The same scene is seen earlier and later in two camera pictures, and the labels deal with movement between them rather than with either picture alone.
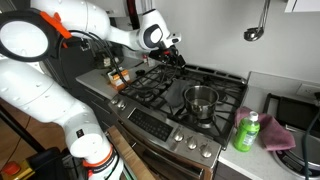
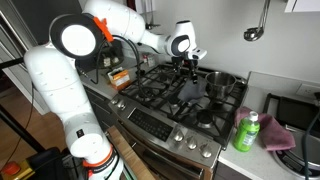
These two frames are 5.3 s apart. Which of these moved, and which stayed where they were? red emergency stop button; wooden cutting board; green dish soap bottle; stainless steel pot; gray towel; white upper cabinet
Moved: stainless steel pot; gray towel
Stayed: wooden cutting board; green dish soap bottle; red emergency stop button; white upper cabinet
